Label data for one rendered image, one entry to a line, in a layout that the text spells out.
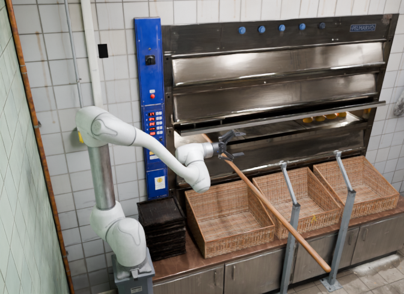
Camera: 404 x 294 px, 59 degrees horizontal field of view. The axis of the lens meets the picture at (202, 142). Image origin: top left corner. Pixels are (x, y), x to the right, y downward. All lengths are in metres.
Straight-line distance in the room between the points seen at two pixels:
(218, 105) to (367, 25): 1.34
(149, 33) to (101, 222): 1.15
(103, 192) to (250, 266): 1.37
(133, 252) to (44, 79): 1.14
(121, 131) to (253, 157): 1.58
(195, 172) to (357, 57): 1.81
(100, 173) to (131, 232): 0.33
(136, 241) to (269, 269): 1.37
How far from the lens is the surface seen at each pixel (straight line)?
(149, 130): 2.50
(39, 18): 2.28
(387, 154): 3.96
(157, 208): 2.60
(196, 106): 2.57
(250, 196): 3.01
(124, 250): 1.91
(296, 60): 2.85
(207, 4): 2.44
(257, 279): 2.98
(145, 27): 2.31
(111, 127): 1.60
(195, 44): 2.46
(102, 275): 3.20
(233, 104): 2.68
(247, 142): 2.88
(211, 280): 2.76
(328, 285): 3.45
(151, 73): 2.37
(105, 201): 1.95
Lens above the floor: 2.45
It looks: 27 degrees down
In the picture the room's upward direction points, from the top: straight up
